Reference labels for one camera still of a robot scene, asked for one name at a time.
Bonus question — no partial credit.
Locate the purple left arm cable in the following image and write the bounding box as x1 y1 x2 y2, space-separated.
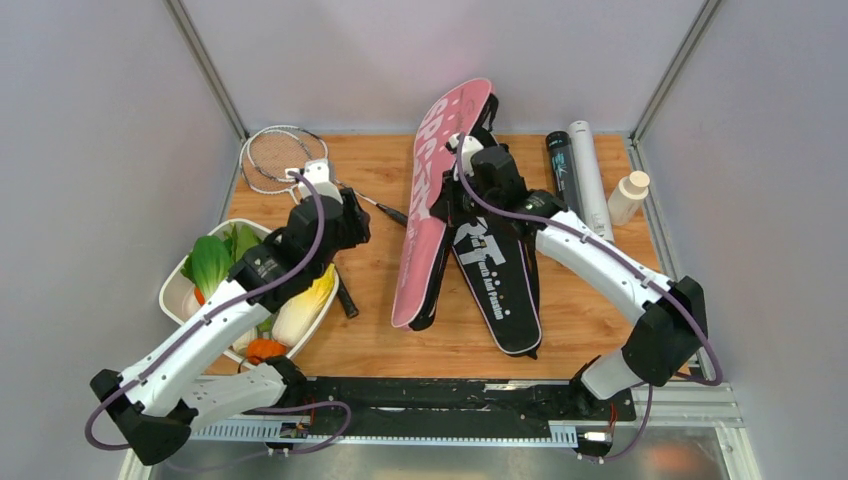
84 170 354 458

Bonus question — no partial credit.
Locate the black racket cover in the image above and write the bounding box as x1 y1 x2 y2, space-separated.
451 211 543 359

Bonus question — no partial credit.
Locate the white silver racket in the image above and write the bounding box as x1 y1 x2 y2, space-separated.
239 125 329 203

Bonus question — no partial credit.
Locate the black silver racket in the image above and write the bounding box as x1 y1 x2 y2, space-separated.
239 129 409 319

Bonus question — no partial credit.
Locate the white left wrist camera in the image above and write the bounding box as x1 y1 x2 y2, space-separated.
285 158 343 203

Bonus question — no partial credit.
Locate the black shuttlecock tube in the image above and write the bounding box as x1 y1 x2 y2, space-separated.
545 130 584 220

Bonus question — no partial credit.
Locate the pink racket cover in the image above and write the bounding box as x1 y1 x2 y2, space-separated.
391 77 497 331

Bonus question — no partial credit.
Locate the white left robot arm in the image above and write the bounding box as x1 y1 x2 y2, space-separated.
90 188 370 466

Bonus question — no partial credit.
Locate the green leafy vegetable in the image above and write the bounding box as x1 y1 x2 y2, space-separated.
223 224 261 263

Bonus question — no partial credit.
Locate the white shuttlecock tube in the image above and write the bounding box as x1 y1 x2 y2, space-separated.
566 120 615 243

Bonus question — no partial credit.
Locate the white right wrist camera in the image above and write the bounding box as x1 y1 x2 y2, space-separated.
446 133 484 181

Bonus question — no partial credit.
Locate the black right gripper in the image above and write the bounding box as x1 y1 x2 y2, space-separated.
431 166 501 226

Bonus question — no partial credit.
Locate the cream bottle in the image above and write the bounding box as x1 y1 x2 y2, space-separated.
607 170 651 226

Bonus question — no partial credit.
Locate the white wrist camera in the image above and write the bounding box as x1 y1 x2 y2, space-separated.
285 158 343 203
446 133 484 181

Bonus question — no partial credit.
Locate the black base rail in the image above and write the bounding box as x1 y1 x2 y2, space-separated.
277 377 636 440

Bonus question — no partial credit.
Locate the orange carrot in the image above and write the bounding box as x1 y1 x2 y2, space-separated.
245 338 288 365

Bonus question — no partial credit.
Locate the green bok choy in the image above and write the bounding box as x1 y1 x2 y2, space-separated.
180 235 233 304

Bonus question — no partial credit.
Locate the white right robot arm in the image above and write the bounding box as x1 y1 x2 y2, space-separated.
430 136 707 418

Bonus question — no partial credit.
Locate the yellow white cabbage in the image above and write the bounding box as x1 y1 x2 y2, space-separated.
271 264 336 349

